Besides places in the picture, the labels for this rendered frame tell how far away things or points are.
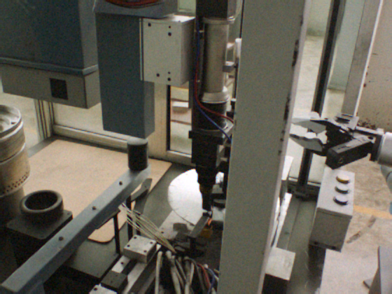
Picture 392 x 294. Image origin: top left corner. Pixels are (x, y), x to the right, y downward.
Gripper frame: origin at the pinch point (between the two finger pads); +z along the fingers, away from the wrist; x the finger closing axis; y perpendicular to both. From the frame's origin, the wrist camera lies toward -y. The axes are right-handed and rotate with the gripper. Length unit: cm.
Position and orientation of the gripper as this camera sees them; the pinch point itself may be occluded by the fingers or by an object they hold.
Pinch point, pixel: (292, 129)
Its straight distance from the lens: 95.9
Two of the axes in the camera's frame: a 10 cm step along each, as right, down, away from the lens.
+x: -0.4, -8.0, -5.9
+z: -8.6, -2.7, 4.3
